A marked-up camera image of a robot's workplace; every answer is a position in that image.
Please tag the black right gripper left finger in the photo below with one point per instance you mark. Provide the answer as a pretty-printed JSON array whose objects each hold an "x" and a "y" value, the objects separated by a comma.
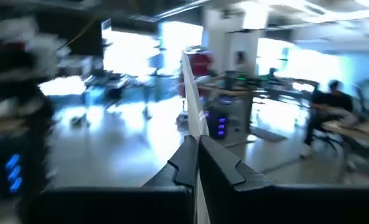
[{"x": 171, "y": 193}]

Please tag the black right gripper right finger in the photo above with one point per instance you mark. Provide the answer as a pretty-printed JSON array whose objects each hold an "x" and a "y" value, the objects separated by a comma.
[{"x": 227, "y": 186}]

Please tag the white paper sheet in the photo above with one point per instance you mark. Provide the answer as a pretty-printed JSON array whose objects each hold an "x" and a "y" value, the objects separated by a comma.
[{"x": 192, "y": 93}]

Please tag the black computer tower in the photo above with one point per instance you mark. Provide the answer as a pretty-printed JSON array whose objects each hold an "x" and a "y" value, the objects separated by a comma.
[
  {"x": 220, "y": 123},
  {"x": 13, "y": 174}
]

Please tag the red storage bins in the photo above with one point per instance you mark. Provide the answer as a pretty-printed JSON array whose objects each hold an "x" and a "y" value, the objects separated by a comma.
[{"x": 201, "y": 63}]

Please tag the person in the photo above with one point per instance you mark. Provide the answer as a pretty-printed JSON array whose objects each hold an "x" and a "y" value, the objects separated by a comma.
[{"x": 330, "y": 102}]

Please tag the wooden work table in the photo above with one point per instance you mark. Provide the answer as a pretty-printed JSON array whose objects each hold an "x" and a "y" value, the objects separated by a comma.
[{"x": 358, "y": 130}]

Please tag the white column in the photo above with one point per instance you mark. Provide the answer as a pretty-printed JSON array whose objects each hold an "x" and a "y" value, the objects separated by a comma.
[{"x": 231, "y": 40}]

